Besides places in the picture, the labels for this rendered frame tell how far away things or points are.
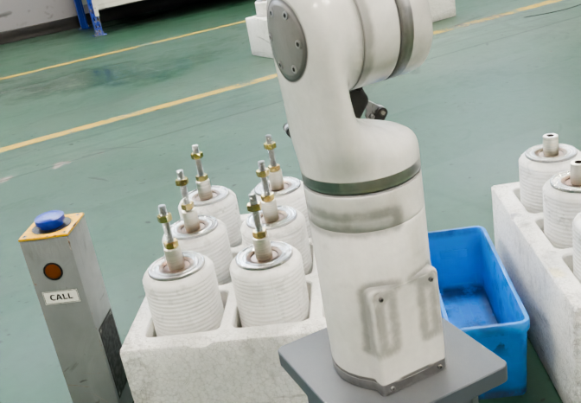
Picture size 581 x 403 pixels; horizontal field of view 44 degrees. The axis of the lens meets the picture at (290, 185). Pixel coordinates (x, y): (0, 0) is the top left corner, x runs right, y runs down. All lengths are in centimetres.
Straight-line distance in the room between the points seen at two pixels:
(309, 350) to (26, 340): 87
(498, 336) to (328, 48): 61
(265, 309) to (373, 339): 38
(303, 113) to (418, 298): 17
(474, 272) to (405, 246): 74
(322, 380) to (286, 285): 31
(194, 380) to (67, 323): 21
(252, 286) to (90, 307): 25
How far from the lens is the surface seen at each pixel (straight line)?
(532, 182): 116
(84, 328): 107
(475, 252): 127
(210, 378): 97
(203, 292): 95
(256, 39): 350
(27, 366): 138
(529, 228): 111
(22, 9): 601
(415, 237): 56
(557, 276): 99
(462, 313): 124
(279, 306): 93
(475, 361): 64
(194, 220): 107
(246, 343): 93
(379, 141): 52
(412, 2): 51
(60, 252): 102
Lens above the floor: 68
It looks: 21 degrees down
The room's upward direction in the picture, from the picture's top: 10 degrees counter-clockwise
